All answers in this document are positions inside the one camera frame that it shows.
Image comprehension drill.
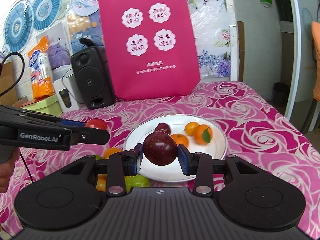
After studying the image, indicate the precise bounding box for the small orange kumquat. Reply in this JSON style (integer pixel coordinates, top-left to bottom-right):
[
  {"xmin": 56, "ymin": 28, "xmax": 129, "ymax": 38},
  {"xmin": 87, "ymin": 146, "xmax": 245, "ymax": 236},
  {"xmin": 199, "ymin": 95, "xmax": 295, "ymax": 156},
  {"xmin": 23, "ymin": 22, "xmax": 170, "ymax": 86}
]
[{"xmin": 184, "ymin": 121, "xmax": 199, "ymax": 137}]

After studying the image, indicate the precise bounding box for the dark purple passion fruit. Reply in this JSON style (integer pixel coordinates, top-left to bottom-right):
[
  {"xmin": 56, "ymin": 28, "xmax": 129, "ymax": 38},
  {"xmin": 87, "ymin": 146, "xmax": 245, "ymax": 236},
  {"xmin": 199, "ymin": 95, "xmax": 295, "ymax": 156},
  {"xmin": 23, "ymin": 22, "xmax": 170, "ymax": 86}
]
[{"xmin": 143, "ymin": 131, "xmax": 177, "ymax": 166}]

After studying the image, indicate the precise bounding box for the dark red plum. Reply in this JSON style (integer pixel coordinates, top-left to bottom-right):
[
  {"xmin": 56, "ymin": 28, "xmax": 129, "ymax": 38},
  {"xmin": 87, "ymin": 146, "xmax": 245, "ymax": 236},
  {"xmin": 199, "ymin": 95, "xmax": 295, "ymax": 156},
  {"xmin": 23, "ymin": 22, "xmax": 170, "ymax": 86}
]
[{"xmin": 154, "ymin": 122, "xmax": 171, "ymax": 135}]

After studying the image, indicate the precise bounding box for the person's left hand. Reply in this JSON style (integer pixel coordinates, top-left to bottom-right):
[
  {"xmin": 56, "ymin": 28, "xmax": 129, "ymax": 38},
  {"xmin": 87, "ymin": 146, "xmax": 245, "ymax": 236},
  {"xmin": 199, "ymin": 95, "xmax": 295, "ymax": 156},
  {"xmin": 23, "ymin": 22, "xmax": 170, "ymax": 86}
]
[{"xmin": 0, "ymin": 148, "xmax": 20, "ymax": 193}]

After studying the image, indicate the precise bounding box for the orange fruit under gripper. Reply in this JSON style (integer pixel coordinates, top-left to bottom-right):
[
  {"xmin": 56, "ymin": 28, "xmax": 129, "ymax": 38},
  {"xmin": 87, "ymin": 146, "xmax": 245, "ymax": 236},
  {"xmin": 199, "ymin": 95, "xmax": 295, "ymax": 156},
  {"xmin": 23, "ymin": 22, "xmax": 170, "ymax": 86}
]
[{"xmin": 102, "ymin": 147, "xmax": 122, "ymax": 159}]

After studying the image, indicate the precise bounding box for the green box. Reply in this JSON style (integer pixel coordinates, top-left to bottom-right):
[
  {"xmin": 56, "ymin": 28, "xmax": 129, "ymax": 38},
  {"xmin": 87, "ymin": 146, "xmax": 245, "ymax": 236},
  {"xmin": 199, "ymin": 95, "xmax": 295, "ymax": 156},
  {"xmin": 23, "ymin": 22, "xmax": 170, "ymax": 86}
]
[{"xmin": 19, "ymin": 94, "xmax": 63, "ymax": 116}]

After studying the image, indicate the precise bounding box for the red apple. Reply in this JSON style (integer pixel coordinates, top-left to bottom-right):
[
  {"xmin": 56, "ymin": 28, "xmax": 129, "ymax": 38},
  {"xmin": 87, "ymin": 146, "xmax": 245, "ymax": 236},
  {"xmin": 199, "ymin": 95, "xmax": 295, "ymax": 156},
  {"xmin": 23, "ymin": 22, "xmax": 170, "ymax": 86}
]
[{"xmin": 85, "ymin": 118, "xmax": 108, "ymax": 130}]

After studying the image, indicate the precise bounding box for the white cup box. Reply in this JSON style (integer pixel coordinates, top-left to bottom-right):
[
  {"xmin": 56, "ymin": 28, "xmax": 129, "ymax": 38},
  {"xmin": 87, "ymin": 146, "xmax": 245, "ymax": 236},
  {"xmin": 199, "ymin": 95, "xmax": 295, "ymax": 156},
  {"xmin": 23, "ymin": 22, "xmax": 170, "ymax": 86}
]
[{"xmin": 53, "ymin": 74, "xmax": 84, "ymax": 113}]

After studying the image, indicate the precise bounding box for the green apple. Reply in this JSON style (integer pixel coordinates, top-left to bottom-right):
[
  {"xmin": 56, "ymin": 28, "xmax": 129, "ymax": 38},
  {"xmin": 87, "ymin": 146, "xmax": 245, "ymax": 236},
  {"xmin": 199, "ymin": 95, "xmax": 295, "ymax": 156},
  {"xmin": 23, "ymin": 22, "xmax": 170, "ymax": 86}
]
[{"xmin": 125, "ymin": 174, "xmax": 151, "ymax": 192}]

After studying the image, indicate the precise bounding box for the large orange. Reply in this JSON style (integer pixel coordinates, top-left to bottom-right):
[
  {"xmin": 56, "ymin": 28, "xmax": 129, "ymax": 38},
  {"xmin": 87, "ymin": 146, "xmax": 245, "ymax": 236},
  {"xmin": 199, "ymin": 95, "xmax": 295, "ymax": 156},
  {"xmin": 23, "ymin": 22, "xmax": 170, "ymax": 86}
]
[{"xmin": 96, "ymin": 174, "xmax": 107, "ymax": 192}]

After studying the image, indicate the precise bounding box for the white round plate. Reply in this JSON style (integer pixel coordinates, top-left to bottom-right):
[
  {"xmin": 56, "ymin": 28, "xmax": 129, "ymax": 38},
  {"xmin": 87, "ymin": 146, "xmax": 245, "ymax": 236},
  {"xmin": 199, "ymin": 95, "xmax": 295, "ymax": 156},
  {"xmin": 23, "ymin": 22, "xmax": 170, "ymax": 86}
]
[{"xmin": 123, "ymin": 114, "xmax": 228, "ymax": 183}]

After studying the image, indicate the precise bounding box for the orange with green leaf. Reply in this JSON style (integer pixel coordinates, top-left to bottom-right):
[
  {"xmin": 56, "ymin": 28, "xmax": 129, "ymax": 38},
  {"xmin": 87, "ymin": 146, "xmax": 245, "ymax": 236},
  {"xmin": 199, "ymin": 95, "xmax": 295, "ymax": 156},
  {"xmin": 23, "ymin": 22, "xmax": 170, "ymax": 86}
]
[{"xmin": 193, "ymin": 125, "xmax": 213, "ymax": 145}]

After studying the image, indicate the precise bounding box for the small tangerine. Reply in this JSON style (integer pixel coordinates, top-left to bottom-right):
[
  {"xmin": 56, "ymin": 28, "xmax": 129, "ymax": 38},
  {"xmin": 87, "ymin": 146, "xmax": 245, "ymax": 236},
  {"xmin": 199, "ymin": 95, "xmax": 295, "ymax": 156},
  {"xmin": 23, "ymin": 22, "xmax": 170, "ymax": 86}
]
[{"xmin": 171, "ymin": 133, "xmax": 189, "ymax": 148}]

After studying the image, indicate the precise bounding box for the black speaker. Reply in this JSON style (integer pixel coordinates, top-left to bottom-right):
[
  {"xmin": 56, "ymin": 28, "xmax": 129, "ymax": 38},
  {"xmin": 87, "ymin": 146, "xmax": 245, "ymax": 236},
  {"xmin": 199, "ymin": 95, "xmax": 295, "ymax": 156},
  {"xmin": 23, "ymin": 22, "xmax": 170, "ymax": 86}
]
[{"xmin": 71, "ymin": 46, "xmax": 116, "ymax": 110}]

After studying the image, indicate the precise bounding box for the orange snack package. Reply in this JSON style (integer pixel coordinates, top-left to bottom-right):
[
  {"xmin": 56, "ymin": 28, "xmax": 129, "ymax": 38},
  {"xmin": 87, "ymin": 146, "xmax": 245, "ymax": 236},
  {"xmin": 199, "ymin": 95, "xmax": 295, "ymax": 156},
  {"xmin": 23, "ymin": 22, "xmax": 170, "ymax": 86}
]
[{"xmin": 28, "ymin": 36, "xmax": 54, "ymax": 99}]

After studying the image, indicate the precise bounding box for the pink rose tablecloth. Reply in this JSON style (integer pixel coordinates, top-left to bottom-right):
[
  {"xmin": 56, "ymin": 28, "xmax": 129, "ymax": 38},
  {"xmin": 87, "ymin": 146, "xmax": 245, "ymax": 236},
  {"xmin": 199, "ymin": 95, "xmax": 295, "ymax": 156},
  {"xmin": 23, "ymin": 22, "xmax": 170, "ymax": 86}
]
[{"xmin": 1, "ymin": 82, "xmax": 319, "ymax": 239}]

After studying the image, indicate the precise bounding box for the black microphone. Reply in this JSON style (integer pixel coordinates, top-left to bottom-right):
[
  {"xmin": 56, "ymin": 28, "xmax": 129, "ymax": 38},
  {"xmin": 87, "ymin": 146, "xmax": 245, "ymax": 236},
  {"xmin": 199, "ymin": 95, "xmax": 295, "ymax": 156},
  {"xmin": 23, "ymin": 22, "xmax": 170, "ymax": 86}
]
[{"xmin": 79, "ymin": 37, "xmax": 96, "ymax": 47}]

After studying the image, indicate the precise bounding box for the blue paper fan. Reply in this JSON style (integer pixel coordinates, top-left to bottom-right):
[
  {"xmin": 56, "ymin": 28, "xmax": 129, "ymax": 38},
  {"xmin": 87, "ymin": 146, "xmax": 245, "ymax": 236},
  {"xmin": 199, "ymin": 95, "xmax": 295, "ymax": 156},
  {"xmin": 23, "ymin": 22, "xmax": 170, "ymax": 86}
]
[{"xmin": 3, "ymin": 0, "xmax": 34, "ymax": 52}]

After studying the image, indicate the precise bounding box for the pink tote bag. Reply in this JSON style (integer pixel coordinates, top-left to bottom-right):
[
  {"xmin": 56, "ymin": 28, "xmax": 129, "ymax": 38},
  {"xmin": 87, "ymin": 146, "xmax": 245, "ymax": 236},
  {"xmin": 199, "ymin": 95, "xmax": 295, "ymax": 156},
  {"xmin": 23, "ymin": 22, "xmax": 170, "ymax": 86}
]
[{"xmin": 99, "ymin": 0, "xmax": 200, "ymax": 100}]

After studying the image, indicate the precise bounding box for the orange covered chair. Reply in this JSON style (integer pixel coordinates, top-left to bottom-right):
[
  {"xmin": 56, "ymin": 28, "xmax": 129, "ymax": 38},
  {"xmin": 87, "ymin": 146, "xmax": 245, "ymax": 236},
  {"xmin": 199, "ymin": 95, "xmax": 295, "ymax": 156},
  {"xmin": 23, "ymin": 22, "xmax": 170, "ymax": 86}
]
[{"xmin": 299, "ymin": 21, "xmax": 320, "ymax": 133}]

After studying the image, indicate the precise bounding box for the black cable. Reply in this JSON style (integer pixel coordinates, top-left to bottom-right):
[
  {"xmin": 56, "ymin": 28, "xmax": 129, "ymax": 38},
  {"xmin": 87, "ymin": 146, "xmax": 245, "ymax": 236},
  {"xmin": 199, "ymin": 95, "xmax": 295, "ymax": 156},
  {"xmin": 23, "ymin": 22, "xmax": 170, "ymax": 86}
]
[{"xmin": 0, "ymin": 51, "xmax": 26, "ymax": 98}]

